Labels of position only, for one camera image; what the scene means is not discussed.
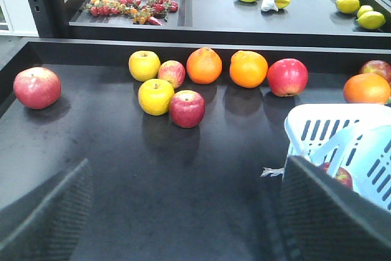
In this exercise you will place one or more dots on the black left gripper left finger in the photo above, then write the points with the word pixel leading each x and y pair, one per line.
pixel 46 223

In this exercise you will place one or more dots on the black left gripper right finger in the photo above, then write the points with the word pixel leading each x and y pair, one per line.
pixel 328 220

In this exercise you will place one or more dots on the light blue plastic basket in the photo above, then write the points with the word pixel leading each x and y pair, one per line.
pixel 354 136

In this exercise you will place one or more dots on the red apple near dish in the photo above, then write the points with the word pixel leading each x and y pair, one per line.
pixel 37 87

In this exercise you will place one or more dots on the orange with navel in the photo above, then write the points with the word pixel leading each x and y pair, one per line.
pixel 367 88

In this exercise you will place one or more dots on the red apple far left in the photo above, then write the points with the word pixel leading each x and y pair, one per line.
pixel 287 77

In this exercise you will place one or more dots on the red yellow apple back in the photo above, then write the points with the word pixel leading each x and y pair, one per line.
pixel 378 67

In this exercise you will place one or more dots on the yellow apple front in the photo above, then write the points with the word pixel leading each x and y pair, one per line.
pixel 154 96

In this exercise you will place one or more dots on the dark red apple small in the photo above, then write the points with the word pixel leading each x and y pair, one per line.
pixel 187 108

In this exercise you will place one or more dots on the yellow apple far left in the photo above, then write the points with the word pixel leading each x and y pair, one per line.
pixel 144 65

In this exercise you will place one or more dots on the black wooden produce display stand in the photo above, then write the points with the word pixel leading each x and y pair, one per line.
pixel 166 141

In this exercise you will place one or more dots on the orange left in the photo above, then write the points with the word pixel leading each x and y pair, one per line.
pixel 204 66

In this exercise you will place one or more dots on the pink apple small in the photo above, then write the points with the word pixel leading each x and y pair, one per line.
pixel 173 72

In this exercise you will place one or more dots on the white garlic bulb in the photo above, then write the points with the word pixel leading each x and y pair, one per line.
pixel 269 5

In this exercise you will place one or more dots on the black outer upright post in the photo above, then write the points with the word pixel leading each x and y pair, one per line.
pixel 50 18

